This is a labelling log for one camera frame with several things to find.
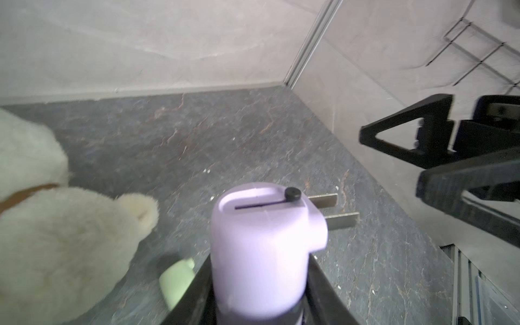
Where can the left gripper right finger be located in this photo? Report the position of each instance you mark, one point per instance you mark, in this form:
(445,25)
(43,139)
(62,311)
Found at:
(322,306)

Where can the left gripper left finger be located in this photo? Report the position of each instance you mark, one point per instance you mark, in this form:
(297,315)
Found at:
(197,306)

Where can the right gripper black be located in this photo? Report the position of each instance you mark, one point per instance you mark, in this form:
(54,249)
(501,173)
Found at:
(482,188)

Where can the green flashlight row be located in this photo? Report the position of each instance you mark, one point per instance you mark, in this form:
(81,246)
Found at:
(175,281)

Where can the purple flashlight row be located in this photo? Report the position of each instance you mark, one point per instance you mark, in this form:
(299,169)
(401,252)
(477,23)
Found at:
(262,236)

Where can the white plush bear toy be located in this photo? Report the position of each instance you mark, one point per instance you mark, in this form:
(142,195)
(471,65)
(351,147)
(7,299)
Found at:
(63,248)

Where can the black wire hook rack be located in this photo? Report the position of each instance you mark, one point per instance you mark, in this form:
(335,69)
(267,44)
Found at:
(487,34)

